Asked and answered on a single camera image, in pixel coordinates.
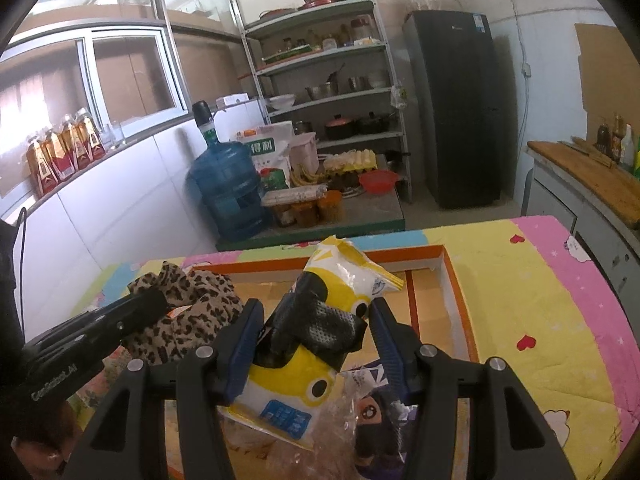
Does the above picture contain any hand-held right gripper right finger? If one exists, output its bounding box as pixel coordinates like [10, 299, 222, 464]
[369, 297, 576, 480]

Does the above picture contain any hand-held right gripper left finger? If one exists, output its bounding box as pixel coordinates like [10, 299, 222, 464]
[62, 299, 266, 480]

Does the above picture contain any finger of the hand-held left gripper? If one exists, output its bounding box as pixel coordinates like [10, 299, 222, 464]
[70, 290, 168, 358]

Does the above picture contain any leopard print cloth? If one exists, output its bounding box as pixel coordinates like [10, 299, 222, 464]
[120, 262, 251, 368]

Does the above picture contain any orange cardboard box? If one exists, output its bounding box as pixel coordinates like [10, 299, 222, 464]
[132, 244, 482, 480]

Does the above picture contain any purple snack packet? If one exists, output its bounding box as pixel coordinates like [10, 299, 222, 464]
[345, 360, 426, 480]

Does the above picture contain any yellow snack packet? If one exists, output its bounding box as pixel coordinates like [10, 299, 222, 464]
[220, 235, 406, 456]

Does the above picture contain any person's left hand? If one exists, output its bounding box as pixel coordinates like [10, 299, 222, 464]
[10, 402, 83, 480]

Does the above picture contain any pack of clear food tubs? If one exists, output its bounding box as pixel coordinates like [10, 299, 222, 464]
[260, 185, 328, 226]

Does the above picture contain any orange food jar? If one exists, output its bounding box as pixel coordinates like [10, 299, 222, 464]
[316, 190, 346, 223]

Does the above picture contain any blue water jug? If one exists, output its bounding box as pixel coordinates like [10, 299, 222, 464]
[187, 127, 266, 242]

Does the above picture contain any red label oil bottle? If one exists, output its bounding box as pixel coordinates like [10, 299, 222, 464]
[75, 110, 107, 161]
[60, 115, 93, 171]
[42, 127, 76, 183]
[27, 135, 58, 198]

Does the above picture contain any red plastic bowl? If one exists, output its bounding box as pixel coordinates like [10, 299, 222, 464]
[359, 170, 401, 195]

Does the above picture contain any bunch of bananas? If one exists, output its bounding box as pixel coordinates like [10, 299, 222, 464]
[289, 162, 326, 188]

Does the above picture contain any clear drinking glass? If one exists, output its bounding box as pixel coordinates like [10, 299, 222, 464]
[102, 122, 128, 150]

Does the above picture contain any white green flour bag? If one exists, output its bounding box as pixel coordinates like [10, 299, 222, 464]
[235, 121, 296, 188]

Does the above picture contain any egg tray in bag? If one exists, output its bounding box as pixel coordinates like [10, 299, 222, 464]
[322, 149, 379, 173]

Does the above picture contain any black water pump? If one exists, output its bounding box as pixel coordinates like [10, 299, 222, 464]
[192, 101, 217, 131]

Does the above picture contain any grey counter cabinet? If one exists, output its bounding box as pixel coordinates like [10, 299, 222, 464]
[520, 142, 640, 301]

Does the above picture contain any black pot red lid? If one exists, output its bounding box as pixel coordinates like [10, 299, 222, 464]
[324, 115, 357, 141]

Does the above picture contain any black wok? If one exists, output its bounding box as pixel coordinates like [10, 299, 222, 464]
[356, 111, 398, 135]

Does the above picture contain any aluminium sliding window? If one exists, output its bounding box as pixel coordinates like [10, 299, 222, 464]
[0, 27, 191, 196]

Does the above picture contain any dark refrigerator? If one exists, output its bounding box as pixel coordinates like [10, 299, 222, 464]
[402, 9, 506, 210]

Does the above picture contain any wooden cutting board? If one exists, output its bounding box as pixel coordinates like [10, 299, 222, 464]
[527, 140, 640, 226]

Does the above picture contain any green tray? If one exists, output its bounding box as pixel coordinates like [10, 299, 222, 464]
[261, 44, 313, 63]

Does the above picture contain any grey metal shelf rack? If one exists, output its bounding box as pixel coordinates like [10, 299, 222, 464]
[240, 0, 413, 203]

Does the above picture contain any row of condiment bottles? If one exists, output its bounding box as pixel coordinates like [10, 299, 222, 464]
[595, 115, 640, 178]

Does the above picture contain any cardboard sheet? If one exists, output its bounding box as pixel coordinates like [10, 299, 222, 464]
[574, 22, 640, 153]

